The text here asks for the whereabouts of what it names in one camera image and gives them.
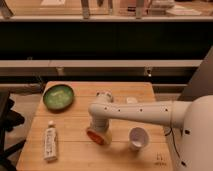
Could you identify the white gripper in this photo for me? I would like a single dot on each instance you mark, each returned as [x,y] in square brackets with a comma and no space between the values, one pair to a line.
[105,135]

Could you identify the red pepper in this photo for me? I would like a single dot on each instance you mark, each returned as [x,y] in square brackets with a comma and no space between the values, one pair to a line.
[95,137]

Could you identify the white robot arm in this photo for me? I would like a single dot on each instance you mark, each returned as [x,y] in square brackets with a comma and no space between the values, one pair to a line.
[195,118]

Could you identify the white ceramic cup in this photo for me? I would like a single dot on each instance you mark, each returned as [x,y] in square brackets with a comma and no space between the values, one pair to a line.
[138,138]

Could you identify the white rectangular sponge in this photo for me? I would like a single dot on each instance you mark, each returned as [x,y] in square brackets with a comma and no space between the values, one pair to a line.
[131,100]

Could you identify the white tube bottle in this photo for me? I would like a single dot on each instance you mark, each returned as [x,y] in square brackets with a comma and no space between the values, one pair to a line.
[50,142]

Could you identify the green bowl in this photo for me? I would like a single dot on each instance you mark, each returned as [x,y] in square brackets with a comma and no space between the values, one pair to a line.
[58,97]

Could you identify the black chair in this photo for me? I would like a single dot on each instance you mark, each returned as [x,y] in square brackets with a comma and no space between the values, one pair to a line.
[8,120]

